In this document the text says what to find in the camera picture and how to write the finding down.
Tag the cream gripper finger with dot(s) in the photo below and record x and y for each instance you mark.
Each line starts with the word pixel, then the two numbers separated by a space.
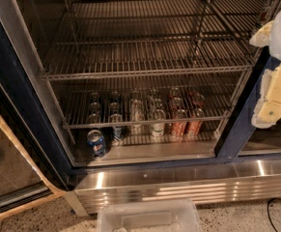
pixel 262 37
pixel 268 107

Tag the blue pepsi can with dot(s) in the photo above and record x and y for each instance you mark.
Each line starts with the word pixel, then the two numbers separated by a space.
pixel 96 143
pixel 93 118

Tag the bottle on right upper shelf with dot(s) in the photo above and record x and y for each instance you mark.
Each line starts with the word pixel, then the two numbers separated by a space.
pixel 266 9

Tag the red soda can right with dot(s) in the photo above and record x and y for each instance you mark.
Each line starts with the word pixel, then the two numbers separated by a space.
pixel 194 126

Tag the red soda can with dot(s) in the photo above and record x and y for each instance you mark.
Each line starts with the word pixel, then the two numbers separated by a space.
pixel 194 126
pixel 179 124

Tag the red soda can left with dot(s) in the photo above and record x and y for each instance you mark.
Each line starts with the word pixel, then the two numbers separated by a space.
pixel 179 124

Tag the white green soda can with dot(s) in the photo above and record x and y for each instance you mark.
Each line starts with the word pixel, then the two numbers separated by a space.
pixel 158 127

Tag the silver white soda can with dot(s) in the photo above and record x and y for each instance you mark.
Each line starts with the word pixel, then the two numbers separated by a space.
pixel 136 114

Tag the blue pepsi can behind front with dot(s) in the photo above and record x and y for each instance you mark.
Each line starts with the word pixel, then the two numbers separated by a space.
pixel 93 118

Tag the open glass fridge door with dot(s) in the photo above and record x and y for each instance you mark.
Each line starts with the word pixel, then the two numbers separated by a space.
pixel 25 181

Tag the clear plastic bin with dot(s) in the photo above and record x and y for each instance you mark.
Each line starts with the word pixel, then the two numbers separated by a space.
pixel 154 216

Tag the blue fridge centre post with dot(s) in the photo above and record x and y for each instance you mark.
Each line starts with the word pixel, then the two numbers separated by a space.
pixel 239 128

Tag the upper wire fridge shelf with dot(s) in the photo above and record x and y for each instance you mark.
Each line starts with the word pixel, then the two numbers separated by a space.
pixel 121 38

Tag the wire fridge shelf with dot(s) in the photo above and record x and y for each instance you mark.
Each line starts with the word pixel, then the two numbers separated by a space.
pixel 214 92
pixel 121 38

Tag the middle wire fridge shelf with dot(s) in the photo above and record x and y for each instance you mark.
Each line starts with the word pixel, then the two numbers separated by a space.
pixel 214 92

